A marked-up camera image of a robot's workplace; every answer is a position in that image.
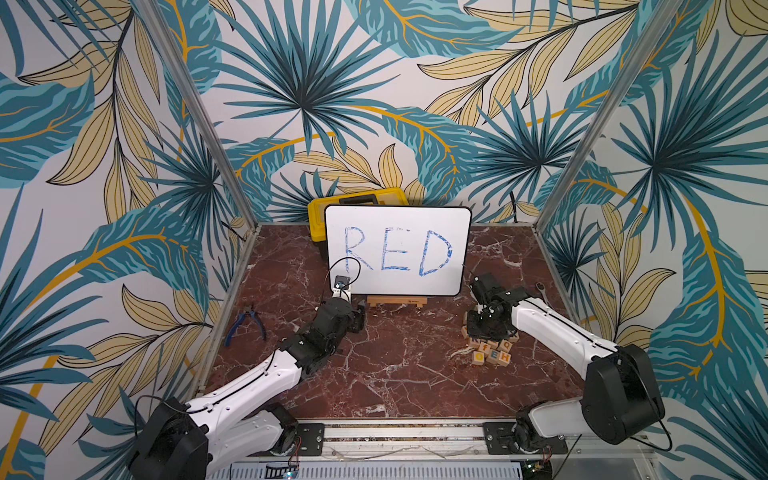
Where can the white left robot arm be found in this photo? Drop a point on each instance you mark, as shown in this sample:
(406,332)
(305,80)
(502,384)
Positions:
(190,440)

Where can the wooden whiteboard stand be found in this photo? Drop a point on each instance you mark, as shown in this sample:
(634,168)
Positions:
(378,300)

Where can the aluminium front rail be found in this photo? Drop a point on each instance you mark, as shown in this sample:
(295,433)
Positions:
(440,449)

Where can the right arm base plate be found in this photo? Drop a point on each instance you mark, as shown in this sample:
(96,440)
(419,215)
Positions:
(507,438)

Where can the whiteboard with RED text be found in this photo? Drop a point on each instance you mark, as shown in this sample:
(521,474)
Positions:
(398,250)

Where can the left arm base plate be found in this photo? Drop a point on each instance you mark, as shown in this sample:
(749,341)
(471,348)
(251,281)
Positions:
(303,440)

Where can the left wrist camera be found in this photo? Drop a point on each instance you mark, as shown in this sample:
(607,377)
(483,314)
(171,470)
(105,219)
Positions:
(341,288)

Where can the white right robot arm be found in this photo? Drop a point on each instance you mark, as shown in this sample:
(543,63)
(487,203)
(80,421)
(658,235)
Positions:
(621,396)

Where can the wooden block letter H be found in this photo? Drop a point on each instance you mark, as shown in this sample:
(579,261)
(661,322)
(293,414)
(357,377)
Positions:
(501,358)

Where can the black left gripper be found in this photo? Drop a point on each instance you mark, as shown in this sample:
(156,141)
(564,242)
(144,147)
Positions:
(357,317)

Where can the blue handled pliers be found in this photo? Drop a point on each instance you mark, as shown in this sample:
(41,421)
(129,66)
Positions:
(249,317)

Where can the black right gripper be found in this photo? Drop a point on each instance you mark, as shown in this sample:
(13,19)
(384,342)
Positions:
(480,324)

